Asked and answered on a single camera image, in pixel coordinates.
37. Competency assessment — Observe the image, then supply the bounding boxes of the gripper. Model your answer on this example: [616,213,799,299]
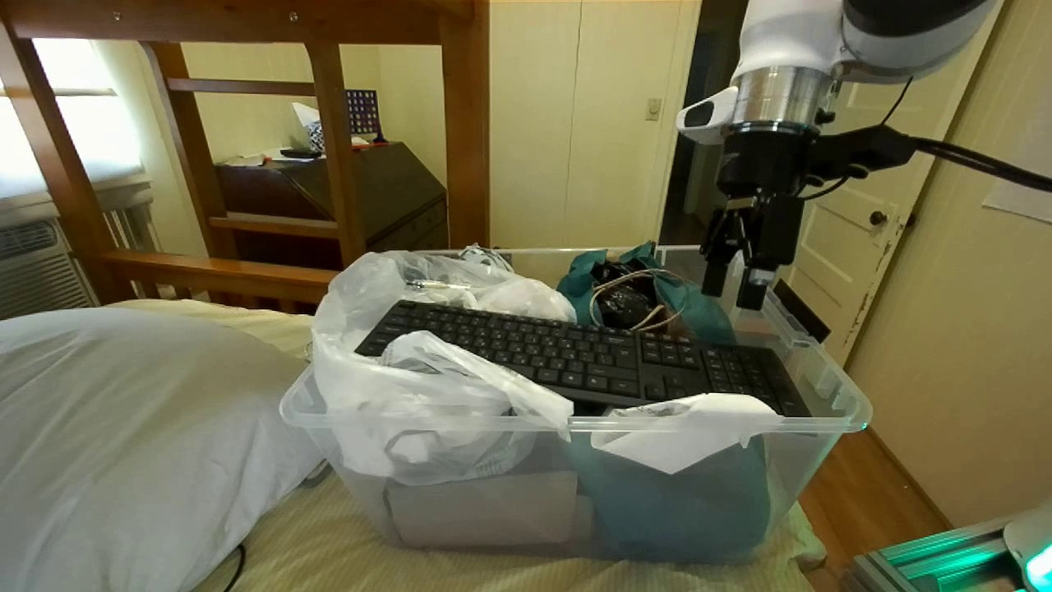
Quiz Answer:
[699,123,821,312]

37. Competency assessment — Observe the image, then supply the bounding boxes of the clear plastic storage box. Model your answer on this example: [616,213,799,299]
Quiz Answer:
[279,244,874,566]

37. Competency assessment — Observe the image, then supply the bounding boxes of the black keyboard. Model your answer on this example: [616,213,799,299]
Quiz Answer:
[354,299,814,419]

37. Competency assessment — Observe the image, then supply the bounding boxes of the grey cardboard box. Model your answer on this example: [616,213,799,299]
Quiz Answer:
[385,470,582,549]

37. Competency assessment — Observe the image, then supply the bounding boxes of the tissue box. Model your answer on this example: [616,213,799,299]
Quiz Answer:
[290,102,328,155]

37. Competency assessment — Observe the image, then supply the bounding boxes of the pale yellow bed sheet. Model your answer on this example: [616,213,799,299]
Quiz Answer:
[107,298,828,592]

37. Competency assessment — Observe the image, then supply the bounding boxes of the teal cloth bag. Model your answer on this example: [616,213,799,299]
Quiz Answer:
[556,241,738,346]

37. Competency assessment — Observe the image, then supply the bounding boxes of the white panel door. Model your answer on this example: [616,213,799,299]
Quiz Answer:
[779,0,1005,364]

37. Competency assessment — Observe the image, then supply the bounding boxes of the black computer mouse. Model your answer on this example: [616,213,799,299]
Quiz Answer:
[595,283,656,331]

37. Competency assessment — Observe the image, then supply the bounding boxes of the white paper sheet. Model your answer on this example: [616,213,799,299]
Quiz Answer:
[590,392,785,476]

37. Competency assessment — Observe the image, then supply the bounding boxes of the cream closet doors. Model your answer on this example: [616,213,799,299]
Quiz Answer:
[490,0,702,249]

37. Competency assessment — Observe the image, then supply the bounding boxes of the teal fabric bundle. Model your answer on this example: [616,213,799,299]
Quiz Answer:
[570,434,773,563]

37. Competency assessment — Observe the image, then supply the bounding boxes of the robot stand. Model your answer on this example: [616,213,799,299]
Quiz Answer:
[845,513,1030,592]

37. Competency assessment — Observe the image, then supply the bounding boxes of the white plastic bag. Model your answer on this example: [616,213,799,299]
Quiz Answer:
[310,249,578,487]

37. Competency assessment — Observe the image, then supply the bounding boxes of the dark wooden desk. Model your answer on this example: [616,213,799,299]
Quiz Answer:
[215,141,450,271]

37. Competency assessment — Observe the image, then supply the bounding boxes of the blue grid game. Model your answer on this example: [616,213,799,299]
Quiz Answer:
[344,88,389,145]

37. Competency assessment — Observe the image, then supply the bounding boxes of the white pillow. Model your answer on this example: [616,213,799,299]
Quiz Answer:
[0,307,327,592]

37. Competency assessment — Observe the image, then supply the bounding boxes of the window with white blind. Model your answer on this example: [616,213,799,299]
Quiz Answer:
[0,36,155,203]

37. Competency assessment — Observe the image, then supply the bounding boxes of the window air conditioner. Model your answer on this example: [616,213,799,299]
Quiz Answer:
[0,216,100,321]

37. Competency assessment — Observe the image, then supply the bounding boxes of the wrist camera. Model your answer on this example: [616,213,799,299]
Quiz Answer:
[807,123,918,187]

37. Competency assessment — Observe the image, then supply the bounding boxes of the paper sheet on wall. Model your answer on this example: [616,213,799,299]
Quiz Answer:
[981,105,1052,224]

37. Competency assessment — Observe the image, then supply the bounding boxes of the wooden bunk bed frame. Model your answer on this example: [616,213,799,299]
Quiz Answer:
[0,0,492,313]

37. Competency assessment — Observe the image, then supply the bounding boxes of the black cable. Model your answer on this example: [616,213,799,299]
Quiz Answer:
[220,543,247,592]

